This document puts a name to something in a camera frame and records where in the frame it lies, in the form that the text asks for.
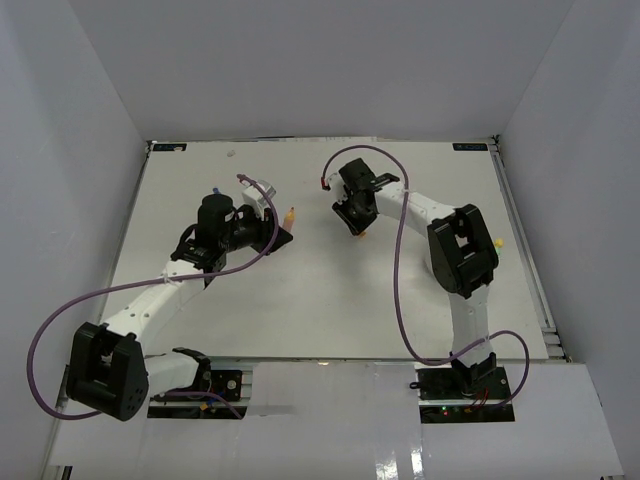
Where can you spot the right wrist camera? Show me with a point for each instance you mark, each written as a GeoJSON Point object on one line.
{"type": "Point", "coordinates": [335, 185]}

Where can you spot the left black corner label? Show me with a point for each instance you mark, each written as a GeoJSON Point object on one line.
{"type": "Point", "coordinates": [169, 147]}

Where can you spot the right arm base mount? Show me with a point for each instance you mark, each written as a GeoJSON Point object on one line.
{"type": "Point", "coordinates": [444, 398]}

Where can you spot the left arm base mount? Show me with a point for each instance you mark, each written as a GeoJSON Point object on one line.
{"type": "Point", "coordinates": [185, 384]}

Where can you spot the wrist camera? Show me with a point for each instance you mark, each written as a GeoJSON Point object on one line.
{"type": "Point", "coordinates": [335, 185]}
{"type": "Point", "coordinates": [260, 192]}

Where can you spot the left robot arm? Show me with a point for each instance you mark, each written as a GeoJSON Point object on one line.
{"type": "Point", "coordinates": [111, 367]}

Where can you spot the right black corner label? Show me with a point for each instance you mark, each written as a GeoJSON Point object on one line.
{"type": "Point", "coordinates": [469, 146]}

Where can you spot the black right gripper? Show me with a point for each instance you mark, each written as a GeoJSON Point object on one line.
{"type": "Point", "coordinates": [355, 226]}

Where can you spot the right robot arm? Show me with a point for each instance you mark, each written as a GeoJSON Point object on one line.
{"type": "Point", "coordinates": [460, 254]}

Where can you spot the black corner label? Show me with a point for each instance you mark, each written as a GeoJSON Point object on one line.
{"type": "Point", "coordinates": [469, 146]}
{"type": "Point", "coordinates": [169, 147]}

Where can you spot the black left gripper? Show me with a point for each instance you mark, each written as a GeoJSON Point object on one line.
{"type": "Point", "coordinates": [266, 233]}

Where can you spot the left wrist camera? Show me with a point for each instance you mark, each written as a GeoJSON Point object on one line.
{"type": "Point", "coordinates": [260, 192]}

